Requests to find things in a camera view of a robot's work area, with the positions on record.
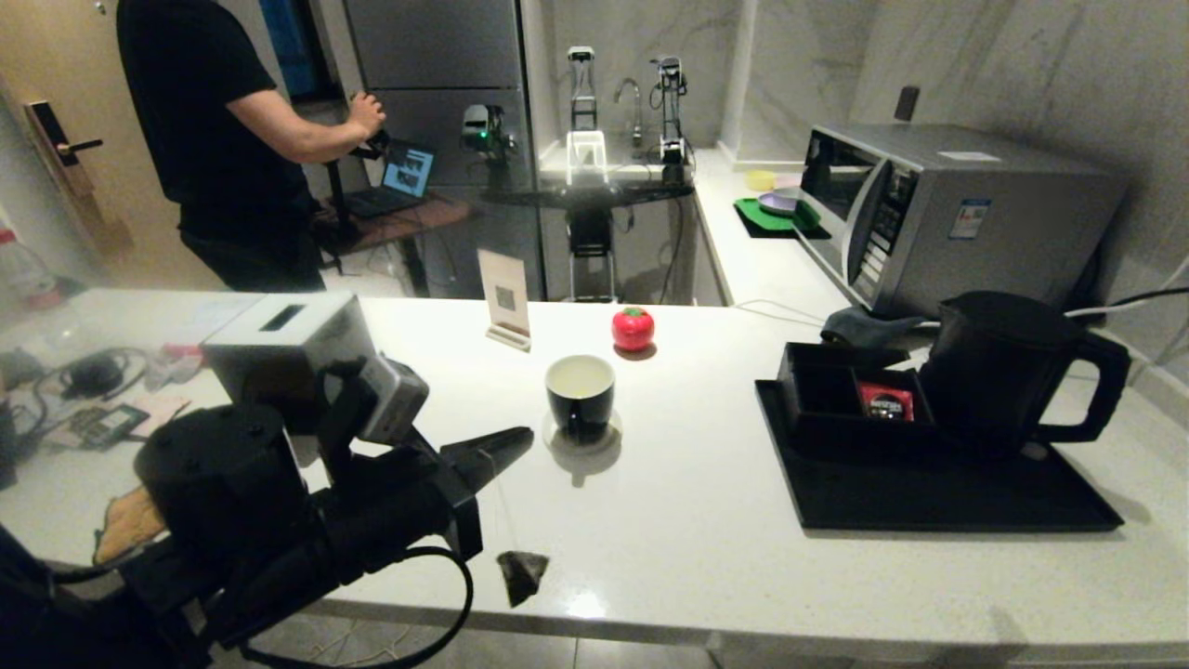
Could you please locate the dark pyramid tea bag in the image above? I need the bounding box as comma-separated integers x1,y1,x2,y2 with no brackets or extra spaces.
492,460,551,610

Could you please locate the black electric kettle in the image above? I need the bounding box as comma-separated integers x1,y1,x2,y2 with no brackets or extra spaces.
918,290,1134,458

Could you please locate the teal card packet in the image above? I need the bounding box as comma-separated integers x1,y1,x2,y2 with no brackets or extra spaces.
72,403,150,450

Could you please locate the person's right hand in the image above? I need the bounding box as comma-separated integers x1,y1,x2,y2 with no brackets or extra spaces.
346,91,387,140

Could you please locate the black mug white inside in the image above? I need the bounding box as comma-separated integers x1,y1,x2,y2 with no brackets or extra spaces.
544,354,618,444

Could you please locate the QR code sign card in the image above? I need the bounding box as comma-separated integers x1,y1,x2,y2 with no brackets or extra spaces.
477,247,534,353

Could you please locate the red tomato shaped timer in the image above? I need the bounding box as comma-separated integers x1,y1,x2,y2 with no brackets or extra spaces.
611,306,658,355

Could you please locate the black glossy tissue box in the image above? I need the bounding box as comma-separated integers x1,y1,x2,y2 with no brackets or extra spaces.
202,289,377,438

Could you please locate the black robot torso column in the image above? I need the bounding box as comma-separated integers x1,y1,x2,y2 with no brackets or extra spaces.
567,206,620,304

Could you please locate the brown wooden desk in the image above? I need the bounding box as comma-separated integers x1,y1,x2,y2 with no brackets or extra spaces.
314,193,477,259

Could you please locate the pink paper envelope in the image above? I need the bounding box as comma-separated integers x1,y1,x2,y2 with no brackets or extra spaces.
45,390,194,449

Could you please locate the printed white paper sheet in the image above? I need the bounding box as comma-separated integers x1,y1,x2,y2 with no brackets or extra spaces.
158,292,268,347

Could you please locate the black round platform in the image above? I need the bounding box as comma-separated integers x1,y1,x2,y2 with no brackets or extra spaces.
481,177,699,209

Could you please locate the open laptop blue screen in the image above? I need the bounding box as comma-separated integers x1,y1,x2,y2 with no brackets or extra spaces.
348,139,436,220

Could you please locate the orange terry cloth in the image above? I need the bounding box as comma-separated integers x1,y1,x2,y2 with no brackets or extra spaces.
93,488,168,568

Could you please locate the black compartment organizer box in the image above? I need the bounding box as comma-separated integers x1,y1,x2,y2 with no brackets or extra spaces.
778,342,937,454

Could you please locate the green mat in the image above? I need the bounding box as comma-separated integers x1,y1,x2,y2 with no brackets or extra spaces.
738,195,827,234

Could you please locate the chrome kitchen faucet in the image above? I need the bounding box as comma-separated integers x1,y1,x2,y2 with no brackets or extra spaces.
612,77,648,148

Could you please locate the dark grey cloth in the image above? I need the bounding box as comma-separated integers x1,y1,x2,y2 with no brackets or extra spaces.
821,306,932,348

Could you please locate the red coffee sachet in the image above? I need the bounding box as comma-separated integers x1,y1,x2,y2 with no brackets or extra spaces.
856,381,916,424

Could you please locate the stainless steel refrigerator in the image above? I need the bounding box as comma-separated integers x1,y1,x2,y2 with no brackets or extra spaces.
320,0,547,300

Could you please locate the person in black shirt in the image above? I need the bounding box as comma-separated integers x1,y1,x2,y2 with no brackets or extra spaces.
116,0,386,292

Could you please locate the black serving tray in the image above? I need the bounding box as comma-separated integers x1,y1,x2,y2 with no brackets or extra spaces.
756,376,1127,536

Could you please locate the clear plastic bottle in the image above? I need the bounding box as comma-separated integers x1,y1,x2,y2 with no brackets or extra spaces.
0,228,62,313

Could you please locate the black electronic door lock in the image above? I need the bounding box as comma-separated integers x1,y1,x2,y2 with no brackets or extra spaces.
25,98,105,198

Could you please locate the silver microwave oven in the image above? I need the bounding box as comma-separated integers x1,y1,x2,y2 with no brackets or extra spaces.
801,124,1130,322

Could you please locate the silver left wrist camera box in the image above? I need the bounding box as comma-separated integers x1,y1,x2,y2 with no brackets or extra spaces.
358,356,431,445

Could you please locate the glowing white frame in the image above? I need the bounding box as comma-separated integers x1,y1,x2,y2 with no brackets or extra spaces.
566,129,612,187

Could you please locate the black mouse cable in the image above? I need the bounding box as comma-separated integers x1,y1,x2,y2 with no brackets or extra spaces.
30,345,155,401

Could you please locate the white power cable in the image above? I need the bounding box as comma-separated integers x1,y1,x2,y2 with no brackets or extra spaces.
1065,260,1189,321

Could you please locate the black power cable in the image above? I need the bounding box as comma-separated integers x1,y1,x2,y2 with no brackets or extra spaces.
1110,285,1189,309

